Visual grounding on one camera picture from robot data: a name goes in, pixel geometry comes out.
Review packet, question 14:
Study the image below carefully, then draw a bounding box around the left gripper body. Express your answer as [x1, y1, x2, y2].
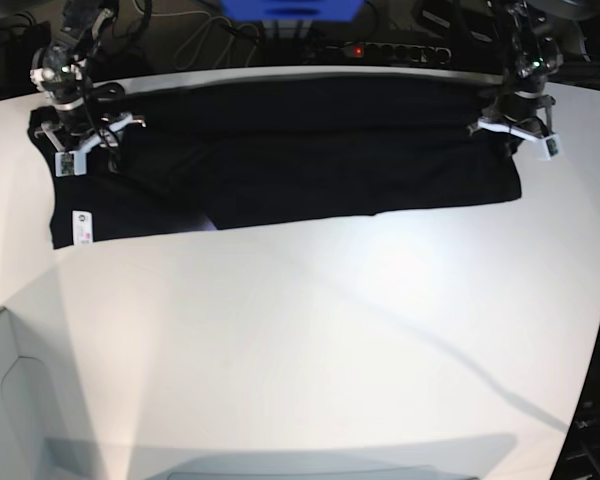
[467, 91, 557, 160]

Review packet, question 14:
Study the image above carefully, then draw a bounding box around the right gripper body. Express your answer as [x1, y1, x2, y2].
[29, 107, 146, 176]

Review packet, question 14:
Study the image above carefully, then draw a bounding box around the black T-shirt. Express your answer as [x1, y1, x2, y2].
[50, 75, 522, 249]

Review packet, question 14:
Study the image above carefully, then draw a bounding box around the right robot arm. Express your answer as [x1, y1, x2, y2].
[30, 1, 146, 177]

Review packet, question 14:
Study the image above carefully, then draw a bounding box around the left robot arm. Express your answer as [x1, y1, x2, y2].
[468, 1, 563, 161]

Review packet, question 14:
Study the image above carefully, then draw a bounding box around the white shirt label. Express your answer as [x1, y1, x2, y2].
[72, 211, 94, 246]

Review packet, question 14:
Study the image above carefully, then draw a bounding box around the black power strip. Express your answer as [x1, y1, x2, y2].
[324, 42, 452, 66]

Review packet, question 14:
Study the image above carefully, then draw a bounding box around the blue plastic bin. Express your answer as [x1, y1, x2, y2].
[221, 0, 364, 22]

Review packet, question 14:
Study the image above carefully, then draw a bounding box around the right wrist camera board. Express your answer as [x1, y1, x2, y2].
[54, 151, 87, 178]

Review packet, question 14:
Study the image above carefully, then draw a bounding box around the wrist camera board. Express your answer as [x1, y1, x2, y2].
[540, 134, 562, 161]
[54, 151, 87, 178]

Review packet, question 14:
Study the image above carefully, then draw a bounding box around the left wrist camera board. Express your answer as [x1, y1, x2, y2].
[540, 134, 562, 161]

